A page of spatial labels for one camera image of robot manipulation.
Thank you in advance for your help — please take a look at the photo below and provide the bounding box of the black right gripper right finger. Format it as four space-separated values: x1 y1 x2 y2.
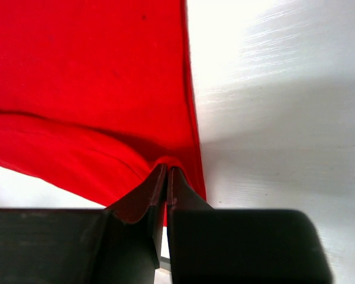
167 167 333 283

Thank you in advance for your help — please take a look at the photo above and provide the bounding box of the red t shirt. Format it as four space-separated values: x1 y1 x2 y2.
0 1 206 206

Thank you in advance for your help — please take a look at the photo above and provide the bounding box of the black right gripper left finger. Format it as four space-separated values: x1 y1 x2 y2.
0 164 167 283

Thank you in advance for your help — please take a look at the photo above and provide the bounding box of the aluminium table edge rail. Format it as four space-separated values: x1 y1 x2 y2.
160 256 172 273

